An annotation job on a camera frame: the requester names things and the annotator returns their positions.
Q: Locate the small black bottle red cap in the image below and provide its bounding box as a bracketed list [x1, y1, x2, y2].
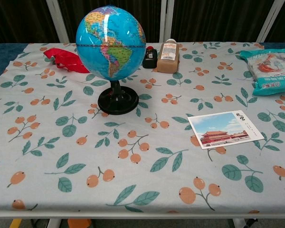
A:
[142, 45, 158, 69]

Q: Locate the orange box under table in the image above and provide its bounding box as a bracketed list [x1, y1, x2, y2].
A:
[67, 218, 93, 228]

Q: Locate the white upright double frame post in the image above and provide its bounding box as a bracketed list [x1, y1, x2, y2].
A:
[158, 0, 175, 43]

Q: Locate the white table leg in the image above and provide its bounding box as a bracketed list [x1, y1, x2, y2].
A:
[232, 218, 247, 228]
[47, 218, 62, 228]

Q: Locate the teal shrimp snack bag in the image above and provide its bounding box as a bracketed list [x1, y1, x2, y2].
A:
[239, 48, 285, 96]

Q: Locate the brown liquid bottle white cap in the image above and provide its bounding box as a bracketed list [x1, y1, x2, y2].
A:
[156, 38, 181, 74]

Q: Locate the floral fruit print tablecloth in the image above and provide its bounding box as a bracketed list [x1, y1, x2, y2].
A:
[0, 42, 285, 214]

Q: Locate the dark pleated curtain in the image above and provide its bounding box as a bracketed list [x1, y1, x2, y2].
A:
[0, 0, 285, 48]

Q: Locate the white slanted frame post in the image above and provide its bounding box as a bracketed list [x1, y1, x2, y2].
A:
[46, 0, 70, 44]
[256, 0, 285, 43]

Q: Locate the palace photo postcard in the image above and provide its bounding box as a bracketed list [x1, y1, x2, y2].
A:
[187, 110, 265, 150]

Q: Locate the blue world globe black stand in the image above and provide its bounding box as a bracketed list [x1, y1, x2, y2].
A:
[75, 6, 147, 116]

